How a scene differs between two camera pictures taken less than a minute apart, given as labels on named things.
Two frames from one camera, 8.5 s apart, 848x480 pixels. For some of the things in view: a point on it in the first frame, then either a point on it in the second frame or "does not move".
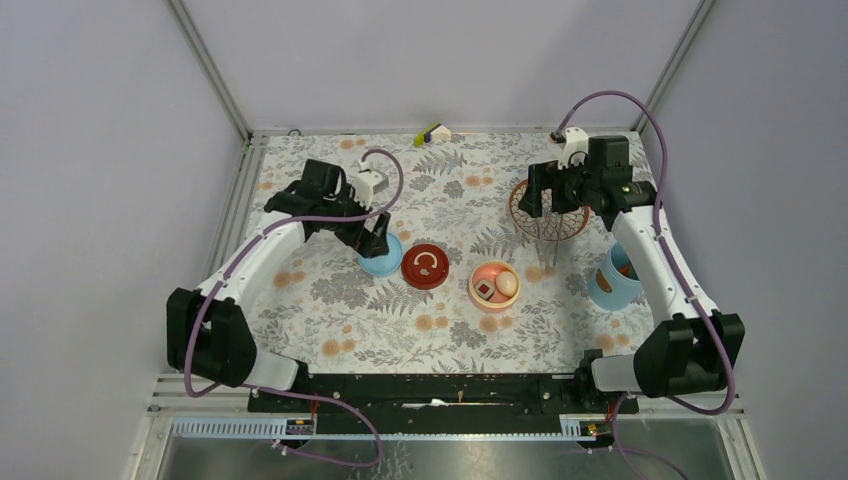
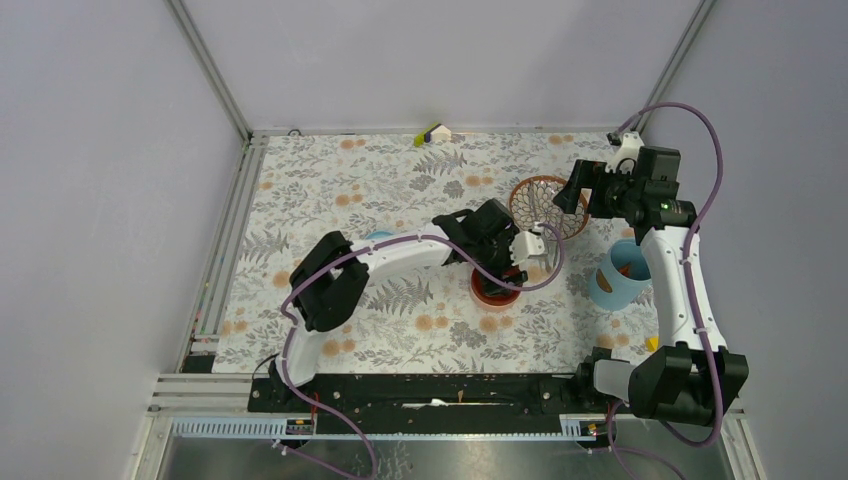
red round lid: x=425 y=266 to x=493 y=303
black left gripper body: x=345 y=205 to x=494 y=256
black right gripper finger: x=540 y=176 to x=584 y=175
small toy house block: x=436 y=132 does not move
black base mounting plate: x=438 y=404 does not move
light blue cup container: x=608 y=288 does not move
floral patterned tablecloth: x=472 y=282 does not move
